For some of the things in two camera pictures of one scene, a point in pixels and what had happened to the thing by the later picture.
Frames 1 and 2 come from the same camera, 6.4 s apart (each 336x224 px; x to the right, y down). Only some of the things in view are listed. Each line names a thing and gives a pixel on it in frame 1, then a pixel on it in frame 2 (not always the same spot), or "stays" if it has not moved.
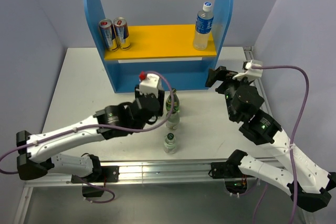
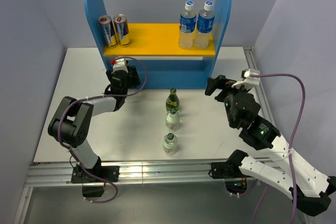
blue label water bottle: (203, 27) stays
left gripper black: (160, 95) → (133, 81)
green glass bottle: (176, 100) stays
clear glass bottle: (173, 119) stays
